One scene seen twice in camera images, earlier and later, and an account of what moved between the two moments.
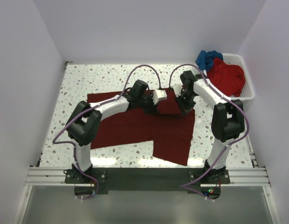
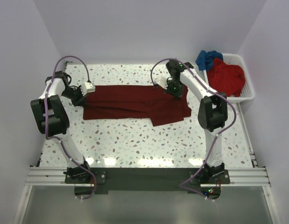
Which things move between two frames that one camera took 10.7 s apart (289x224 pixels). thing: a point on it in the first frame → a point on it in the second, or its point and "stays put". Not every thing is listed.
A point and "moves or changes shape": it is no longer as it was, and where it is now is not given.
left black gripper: [153, 108] → [81, 100]
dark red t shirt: [171, 129] moves or changes shape
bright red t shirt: [229, 78] stays put
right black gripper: [185, 108] → [177, 94]
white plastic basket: [247, 93] stays put
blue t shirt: [204, 60] stays put
